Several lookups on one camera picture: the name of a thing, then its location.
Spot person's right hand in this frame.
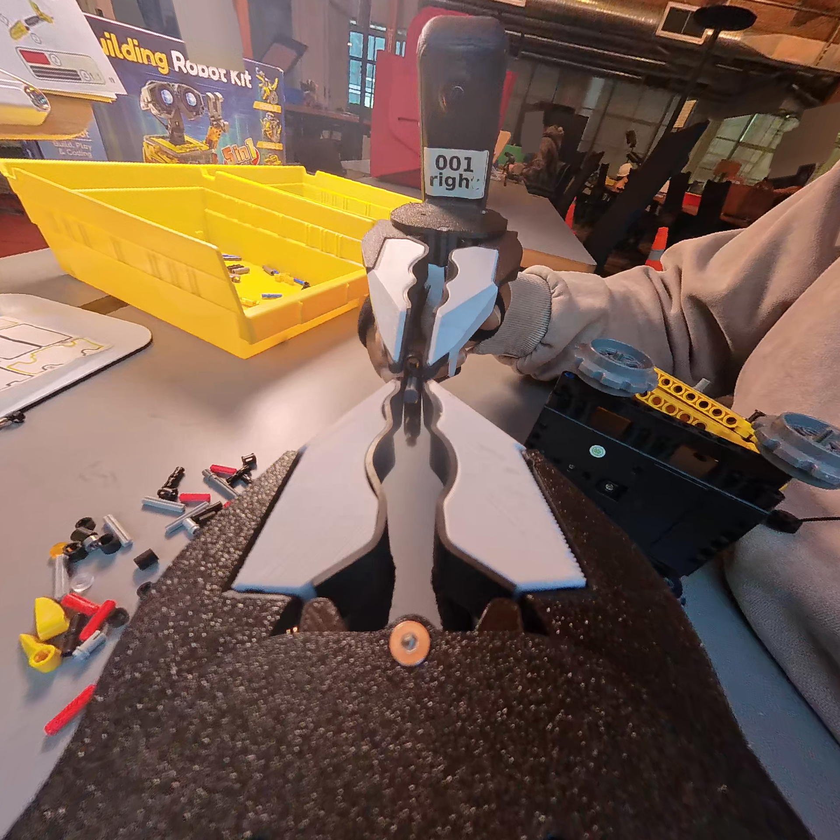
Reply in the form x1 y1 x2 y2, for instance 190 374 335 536
358 327 395 383

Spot person's right forearm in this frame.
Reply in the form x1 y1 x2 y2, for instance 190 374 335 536
474 164 840 398

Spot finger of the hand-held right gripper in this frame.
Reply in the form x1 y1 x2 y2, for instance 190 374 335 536
365 236 424 367
423 246 501 379

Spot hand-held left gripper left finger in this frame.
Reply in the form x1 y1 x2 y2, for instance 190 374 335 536
230 381 400 599

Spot black earphone with cable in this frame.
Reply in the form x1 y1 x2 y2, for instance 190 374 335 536
764 508 840 536

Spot blue toy kit box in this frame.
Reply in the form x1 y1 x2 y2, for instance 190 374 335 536
39 13 286 165

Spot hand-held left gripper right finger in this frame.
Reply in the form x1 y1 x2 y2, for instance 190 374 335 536
425 382 588 597

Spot beige printed sweatshirt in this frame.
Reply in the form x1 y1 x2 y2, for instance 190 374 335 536
722 341 840 736

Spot scattered small mixed brick parts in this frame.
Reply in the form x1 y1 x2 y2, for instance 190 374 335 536
220 252 312 309

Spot white printed sheet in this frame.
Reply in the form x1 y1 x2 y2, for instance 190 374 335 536
0 315 112 395

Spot pile of small brick pins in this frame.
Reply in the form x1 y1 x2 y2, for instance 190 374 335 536
18 453 258 736

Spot yellow plastic bin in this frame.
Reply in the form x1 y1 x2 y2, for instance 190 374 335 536
0 157 395 361
205 165 426 227

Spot dark grey axle rod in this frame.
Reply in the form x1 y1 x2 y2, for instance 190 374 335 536
402 354 424 441

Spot white desk stand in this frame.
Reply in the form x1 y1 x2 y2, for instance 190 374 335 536
0 293 153 417

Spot instruction booklet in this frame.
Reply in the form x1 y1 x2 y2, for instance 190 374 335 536
0 0 127 126

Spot yellow toy brick vehicle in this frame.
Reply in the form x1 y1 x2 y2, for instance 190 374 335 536
525 338 840 578

